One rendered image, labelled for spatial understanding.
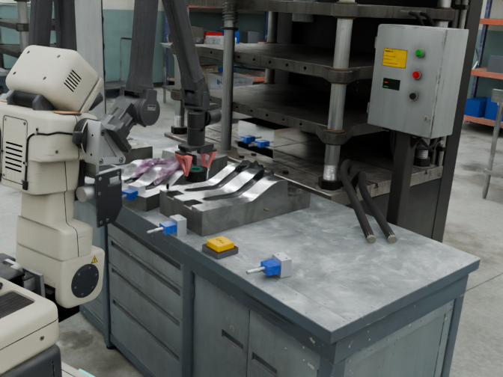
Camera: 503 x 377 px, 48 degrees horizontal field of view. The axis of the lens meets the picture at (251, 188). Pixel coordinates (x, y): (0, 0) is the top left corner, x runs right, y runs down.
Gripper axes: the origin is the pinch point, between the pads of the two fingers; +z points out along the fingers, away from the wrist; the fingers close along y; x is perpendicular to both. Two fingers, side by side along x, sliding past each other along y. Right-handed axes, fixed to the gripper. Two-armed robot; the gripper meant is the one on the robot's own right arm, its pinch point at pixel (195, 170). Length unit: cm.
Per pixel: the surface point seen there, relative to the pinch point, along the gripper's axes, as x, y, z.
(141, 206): 23.6, -5.2, 18.0
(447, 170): -15, 156, 27
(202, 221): -7.7, -3.6, 14.2
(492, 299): -40, 185, 102
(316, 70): 16, 80, -26
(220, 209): -8.4, 3.5, 11.6
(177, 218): -1.0, -8.3, 14.3
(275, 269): -42.8, -6.8, 16.7
